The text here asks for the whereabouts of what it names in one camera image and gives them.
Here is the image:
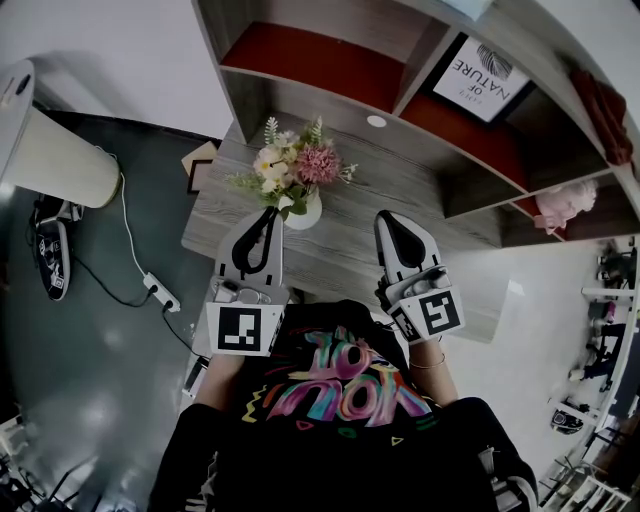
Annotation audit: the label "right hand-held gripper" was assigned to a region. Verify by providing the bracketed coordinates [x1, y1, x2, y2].
[374, 210, 467, 347]

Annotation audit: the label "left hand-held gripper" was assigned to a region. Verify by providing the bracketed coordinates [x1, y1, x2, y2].
[205, 205, 292, 358]

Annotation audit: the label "pink white flowers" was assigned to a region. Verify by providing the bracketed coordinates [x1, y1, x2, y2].
[224, 115, 360, 232]

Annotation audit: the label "person's left forearm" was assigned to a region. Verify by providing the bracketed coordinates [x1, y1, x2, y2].
[193, 353, 247, 414]

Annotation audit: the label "person's right forearm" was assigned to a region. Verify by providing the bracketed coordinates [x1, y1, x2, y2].
[408, 339, 461, 407]

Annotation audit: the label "wooden shelf unit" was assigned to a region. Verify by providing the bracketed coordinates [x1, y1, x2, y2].
[180, 0, 640, 346]

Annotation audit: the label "white power strip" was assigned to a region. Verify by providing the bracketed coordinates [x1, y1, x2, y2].
[142, 271, 183, 315]

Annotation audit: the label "black flat device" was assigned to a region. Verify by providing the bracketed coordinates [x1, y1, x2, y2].
[181, 355, 211, 399]

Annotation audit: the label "pink plush toy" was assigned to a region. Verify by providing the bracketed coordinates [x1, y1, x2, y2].
[533, 178, 600, 237]

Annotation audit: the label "leaf print framed picture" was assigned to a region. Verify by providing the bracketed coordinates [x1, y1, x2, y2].
[431, 33, 533, 125]

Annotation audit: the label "white cylindrical appliance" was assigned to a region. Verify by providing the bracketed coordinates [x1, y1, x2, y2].
[0, 59, 124, 211]

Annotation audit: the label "black printed t-shirt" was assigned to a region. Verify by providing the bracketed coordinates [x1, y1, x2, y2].
[159, 299, 541, 512]

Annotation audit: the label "dark red cloth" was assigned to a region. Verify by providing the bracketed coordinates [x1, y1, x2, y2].
[569, 68, 636, 168]

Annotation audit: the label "black metal stand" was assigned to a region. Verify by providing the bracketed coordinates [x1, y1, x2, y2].
[0, 448, 97, 512]

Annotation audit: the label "wooden picture frame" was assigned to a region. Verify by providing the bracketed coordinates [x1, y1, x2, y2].
[180, 140, 223, 197]

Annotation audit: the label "thin gold bracelet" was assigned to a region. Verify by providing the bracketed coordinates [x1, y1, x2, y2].
[409, 351, 448, 372]

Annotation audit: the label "white power cable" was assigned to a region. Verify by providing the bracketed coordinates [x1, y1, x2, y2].
[94, 146, 152, 279]

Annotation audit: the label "white frame table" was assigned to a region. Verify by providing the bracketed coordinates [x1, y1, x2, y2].
[548, 239, 640, 432]

